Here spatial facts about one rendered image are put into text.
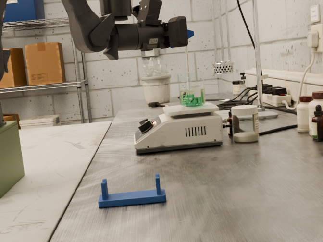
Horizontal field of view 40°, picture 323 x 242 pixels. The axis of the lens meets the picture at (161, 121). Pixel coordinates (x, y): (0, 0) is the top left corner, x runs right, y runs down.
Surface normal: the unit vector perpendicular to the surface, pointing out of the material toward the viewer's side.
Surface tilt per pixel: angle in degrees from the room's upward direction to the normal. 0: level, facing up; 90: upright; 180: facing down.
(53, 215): 0
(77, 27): 101
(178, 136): 90
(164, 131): 90
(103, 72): 90
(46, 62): 91
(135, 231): 0
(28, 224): 0
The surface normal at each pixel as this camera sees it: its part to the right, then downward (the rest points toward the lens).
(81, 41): -0.81, 0.33
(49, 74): 0.13, 0.11
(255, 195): -0.09, -0.99
